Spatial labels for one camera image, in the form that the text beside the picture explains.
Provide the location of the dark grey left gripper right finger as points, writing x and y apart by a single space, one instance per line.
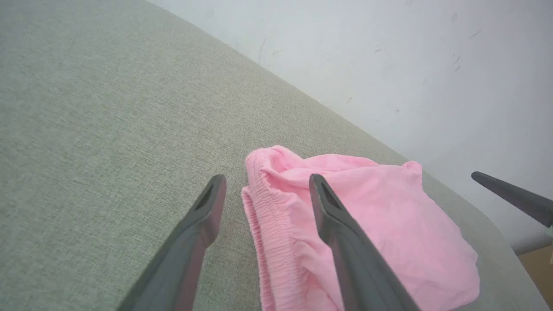
358 263

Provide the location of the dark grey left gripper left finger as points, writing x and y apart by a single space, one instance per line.
181 259

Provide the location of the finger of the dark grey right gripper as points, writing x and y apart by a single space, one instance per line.
518 196

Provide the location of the pink fabric garment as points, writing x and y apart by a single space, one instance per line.
389 242

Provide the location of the beige fabric sofa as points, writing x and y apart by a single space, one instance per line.
108 129

